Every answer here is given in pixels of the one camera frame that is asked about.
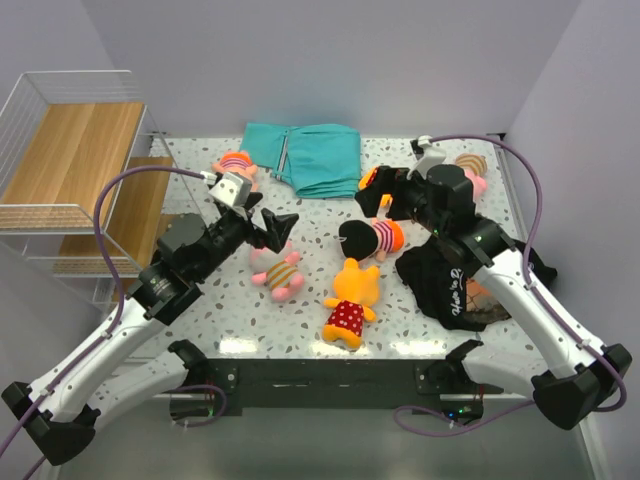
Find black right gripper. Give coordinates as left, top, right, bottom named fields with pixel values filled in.
left=355, top=165, right=447, bottom=237

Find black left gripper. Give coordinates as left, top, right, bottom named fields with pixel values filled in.
left=193, top=192, right=298, bottom=281

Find black-haired doll orange pants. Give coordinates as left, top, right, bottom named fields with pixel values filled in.
left=338, top=218, right=406, bottom=262

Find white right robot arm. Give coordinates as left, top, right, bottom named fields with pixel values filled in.
left=355, top=164, right=632, bottom=430

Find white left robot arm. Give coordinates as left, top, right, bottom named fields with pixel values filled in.
left=2, top=209, right=299, bottom=466

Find orange bear polka dress back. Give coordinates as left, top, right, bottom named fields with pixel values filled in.
left=359, top=171, right=394, bottom=219

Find orange bear polka dress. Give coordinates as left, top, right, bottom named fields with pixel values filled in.
left=322, top=258, right=380, bottom=350
left=359, top=171, right=394, bottom=219

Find pink pig striped shirt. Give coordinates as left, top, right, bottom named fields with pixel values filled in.
left=249, top=241, right=305, bottom=302

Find folded teal cloth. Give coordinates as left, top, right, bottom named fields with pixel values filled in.
left=241, top=123, right=361, bottom=199

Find face-up doll orange hat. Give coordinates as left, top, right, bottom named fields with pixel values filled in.
left=212, top=151, right=258, bottom=192

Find pink pig toy far right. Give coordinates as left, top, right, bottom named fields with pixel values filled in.
left=454, top=153, right=488, bottom=201

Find orange bear polka dress front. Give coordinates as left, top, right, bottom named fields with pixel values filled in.
left=322, top=258, right=380, bottom=350

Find black printed garment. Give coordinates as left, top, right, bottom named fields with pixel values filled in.
left=394, top=234, right=558, bottom=332

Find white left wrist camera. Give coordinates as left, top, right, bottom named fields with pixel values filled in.
left=207, top=172, right=252, bottom=208

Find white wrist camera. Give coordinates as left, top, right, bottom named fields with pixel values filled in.
left=407, top=135, right=447, bottom=179
left=207, top=172, right=252, bottom=208

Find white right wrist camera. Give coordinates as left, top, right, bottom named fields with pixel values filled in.
left=407, top=135, right=447, bottom=179

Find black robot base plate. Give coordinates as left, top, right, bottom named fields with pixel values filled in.
left=185, top=348, right=502, bottom=416

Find white wire wooden shelf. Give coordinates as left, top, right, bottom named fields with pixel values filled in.
left=1, top=70, right=198, bottom=310

